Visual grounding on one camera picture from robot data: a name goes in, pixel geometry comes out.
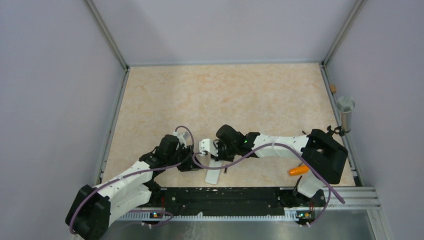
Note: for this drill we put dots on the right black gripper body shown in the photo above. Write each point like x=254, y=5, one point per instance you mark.
x=225, y=153

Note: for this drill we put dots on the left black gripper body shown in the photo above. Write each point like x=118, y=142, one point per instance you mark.
x=184, y=158

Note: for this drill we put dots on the white remote control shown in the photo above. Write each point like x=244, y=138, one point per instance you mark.
x=212, y=175

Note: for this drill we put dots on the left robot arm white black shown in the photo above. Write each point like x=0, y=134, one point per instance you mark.
x=96, y=208

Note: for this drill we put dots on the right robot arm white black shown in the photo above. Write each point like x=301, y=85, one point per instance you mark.
x=319, y=151

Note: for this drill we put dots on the orange carrot toy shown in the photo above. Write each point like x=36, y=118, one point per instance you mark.
x=299, y=170

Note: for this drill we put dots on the small cork piece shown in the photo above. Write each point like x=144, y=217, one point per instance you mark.
x=332, y=88

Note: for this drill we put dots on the silver metal cylinder cup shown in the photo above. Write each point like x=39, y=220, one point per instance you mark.
x=345, y=106

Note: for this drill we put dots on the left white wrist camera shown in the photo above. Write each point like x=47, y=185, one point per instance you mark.
x=183, y=137

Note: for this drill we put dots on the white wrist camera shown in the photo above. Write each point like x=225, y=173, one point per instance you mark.
x=206, y=146
x=183, y=137

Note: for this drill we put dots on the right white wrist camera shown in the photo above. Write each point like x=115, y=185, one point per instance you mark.
x=206, y=146

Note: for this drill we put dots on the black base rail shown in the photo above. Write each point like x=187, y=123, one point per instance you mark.
x=231, y=201

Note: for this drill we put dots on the black clamp mount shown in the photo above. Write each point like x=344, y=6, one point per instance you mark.
x=334, y=130

